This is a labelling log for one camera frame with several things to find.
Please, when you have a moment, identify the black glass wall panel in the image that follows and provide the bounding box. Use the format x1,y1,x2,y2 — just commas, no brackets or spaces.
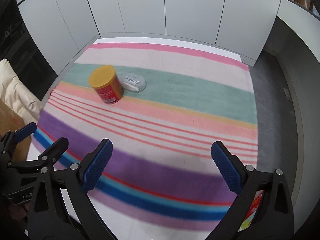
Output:
0,0,59,85

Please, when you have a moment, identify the person's left hand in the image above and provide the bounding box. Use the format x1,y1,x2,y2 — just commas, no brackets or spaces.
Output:
9,202,28,221

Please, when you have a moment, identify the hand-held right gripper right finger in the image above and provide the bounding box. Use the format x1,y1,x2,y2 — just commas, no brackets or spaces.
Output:
211,141,294,240

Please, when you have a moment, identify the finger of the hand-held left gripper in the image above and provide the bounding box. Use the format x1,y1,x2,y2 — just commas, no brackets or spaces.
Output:
9,137,70,173
0,122,37,155

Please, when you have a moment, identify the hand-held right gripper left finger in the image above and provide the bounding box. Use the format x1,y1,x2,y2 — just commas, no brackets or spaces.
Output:
26,139,113,240

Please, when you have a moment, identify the white curved shelf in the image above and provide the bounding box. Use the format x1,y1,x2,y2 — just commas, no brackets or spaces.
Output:
275,0,320,64

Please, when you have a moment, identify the cream padded armchair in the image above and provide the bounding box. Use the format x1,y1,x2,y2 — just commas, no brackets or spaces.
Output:
0,58,44,125

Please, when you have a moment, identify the tan object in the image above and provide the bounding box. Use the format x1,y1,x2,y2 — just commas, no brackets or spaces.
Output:
296,0,313,11

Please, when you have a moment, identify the red can with yellow lid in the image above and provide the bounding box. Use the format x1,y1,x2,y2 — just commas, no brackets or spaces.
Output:
89,65,125,104

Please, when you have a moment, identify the striped colourful blanket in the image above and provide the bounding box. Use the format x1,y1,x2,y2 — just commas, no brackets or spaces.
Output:
31,42,258,233

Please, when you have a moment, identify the clear plastic container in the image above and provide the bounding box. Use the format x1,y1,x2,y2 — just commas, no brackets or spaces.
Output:
117,72,147,93

